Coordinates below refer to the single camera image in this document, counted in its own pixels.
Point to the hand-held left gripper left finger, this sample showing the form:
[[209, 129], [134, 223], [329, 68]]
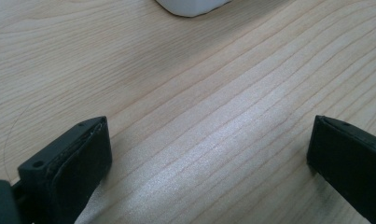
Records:
[[73, 168]]

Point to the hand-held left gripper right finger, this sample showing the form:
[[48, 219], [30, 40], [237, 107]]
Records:
[[350, 161]]

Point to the white plastic container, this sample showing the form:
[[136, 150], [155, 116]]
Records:
[[192, 6]]

